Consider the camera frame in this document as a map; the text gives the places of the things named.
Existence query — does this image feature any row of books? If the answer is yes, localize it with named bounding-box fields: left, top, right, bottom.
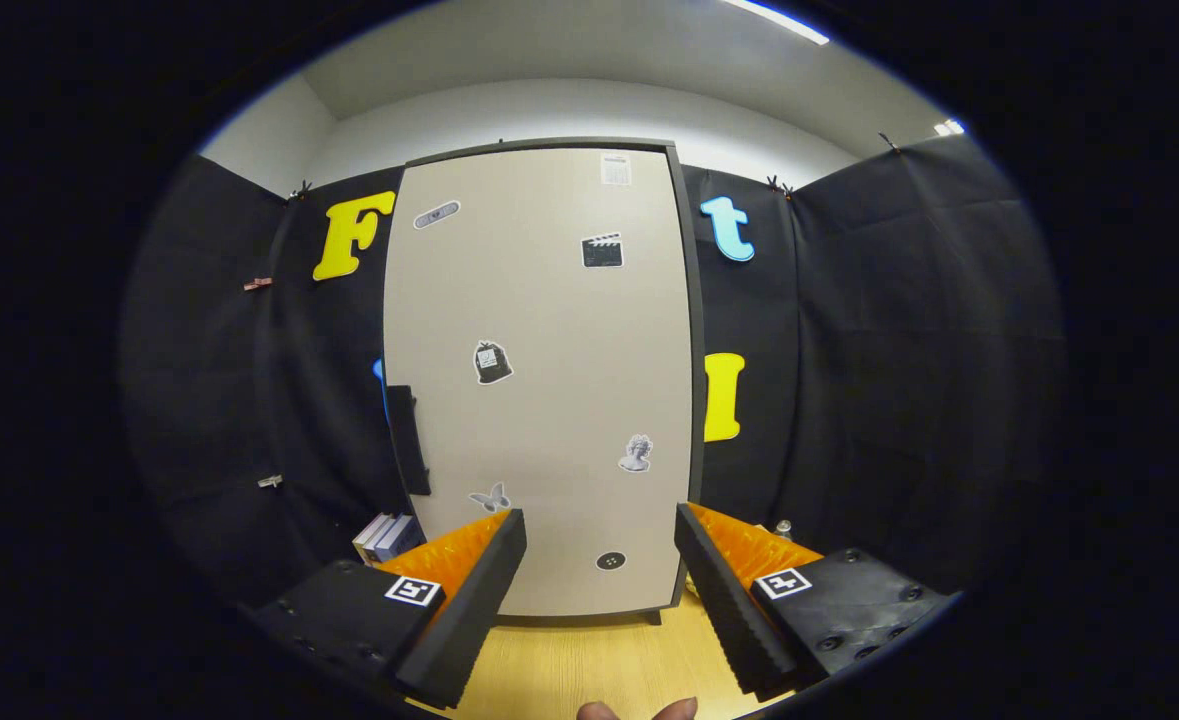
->
left=352, top=512, right=427, bottom=566

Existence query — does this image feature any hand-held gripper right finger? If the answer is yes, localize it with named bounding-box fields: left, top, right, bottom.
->
left=674, top=503, right=955, bottom=701

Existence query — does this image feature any beige shoe cabinet door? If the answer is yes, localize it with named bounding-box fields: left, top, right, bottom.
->
left=384, top=147, right=695, bottom=617

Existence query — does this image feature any dark grey shoe cabinet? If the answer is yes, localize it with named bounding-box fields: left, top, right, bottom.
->
left=381, top=137, right=707, bottom=627

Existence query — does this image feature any black backdrop cloth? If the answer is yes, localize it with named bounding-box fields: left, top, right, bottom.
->
left=119, top=130, right=1065, bottom=611

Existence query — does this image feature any black cabinet door handle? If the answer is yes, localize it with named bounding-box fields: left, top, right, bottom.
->
left=386, top=385, right=432, bottom=497

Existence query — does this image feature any long ceiling light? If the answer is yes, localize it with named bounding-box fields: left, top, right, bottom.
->
left=719, top=0, right=832, bottom=47

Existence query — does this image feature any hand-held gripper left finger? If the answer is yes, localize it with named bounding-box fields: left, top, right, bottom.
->
left=249, top=508, right=528, bottom=709

